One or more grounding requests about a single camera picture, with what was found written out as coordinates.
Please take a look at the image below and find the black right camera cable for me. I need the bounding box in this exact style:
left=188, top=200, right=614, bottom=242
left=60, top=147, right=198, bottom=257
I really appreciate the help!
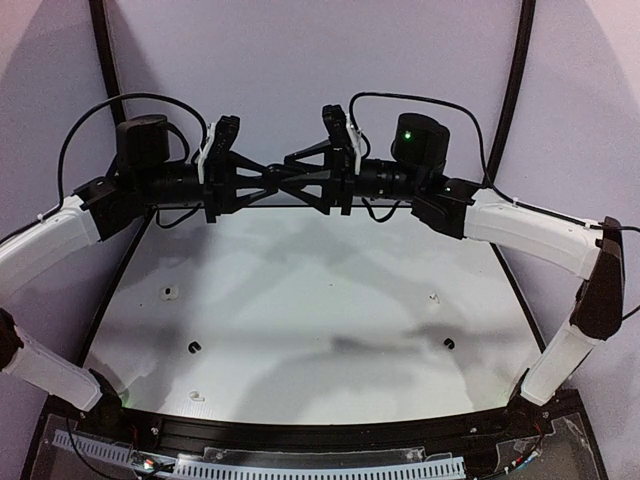
left=348, top=90, right=640, bottom=321

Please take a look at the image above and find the black camera cable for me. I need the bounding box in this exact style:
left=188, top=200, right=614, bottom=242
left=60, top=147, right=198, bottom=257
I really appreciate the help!
left=348, top=90, right=640, bottom=321
left=0, top=92, right=209, bottom=246

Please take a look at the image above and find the black earbud charging case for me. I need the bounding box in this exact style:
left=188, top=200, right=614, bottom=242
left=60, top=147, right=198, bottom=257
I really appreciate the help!
left=263, top=164, right=296, bottom=186

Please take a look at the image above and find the small green circuit board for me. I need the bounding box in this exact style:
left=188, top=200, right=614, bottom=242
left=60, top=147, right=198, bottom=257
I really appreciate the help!
left=130, top=450, right=164, bottom=473

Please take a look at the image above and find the white slotted cable duct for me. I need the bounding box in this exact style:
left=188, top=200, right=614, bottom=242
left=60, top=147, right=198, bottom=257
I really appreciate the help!
left=50, top=429, right=466, bottom=480

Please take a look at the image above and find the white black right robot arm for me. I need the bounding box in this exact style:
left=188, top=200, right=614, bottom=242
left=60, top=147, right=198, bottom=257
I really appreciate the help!
left=280, top=112, right=625, bottom=406

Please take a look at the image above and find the black left frame post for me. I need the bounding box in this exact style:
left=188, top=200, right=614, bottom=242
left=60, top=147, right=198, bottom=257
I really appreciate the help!
left=88, top=0, right=121, bottom=99

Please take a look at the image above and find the black left camera cable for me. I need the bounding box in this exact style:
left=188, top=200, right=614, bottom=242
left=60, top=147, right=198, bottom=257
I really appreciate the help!
left=0, top=92, right=209, bottom=246

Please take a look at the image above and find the black frame post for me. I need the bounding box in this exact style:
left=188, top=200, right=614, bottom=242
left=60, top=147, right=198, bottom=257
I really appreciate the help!
left=483, top=0, right=536, bottom=186
left=88, top=0, right=121, bottom=99

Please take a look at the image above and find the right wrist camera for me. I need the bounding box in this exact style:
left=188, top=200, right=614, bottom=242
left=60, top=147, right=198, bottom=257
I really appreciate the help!
left=322, top=104, right=363, bottom=176

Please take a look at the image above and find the white earbud near front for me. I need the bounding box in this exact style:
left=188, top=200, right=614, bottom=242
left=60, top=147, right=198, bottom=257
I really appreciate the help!
left=188, top=391, right=205, bottom=402

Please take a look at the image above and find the black right frame post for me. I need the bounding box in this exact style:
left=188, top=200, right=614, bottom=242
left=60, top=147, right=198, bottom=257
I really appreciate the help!
left=483, top=0, right=536, bottom=186

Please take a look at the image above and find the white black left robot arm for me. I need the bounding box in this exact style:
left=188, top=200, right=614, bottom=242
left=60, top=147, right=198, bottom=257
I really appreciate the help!
left=1, top=114, right=280, bottom=413

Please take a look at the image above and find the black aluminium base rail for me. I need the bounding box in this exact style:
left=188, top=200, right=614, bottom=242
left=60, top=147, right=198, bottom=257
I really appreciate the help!
left=44, top=394, right=586, bottom=466

